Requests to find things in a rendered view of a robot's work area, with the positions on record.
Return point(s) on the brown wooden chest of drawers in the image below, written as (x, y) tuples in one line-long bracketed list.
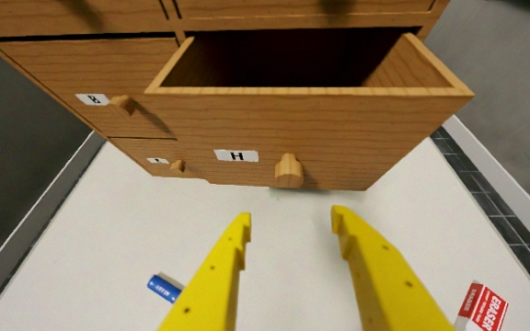
[(419, 24)]

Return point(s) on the blue aa battery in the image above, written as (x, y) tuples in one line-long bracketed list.
[(163, 288)]

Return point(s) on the red and white eraser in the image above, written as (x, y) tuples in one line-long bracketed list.
[(482, 310)]

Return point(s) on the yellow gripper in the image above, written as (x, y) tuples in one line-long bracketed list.
[(389, 294)]

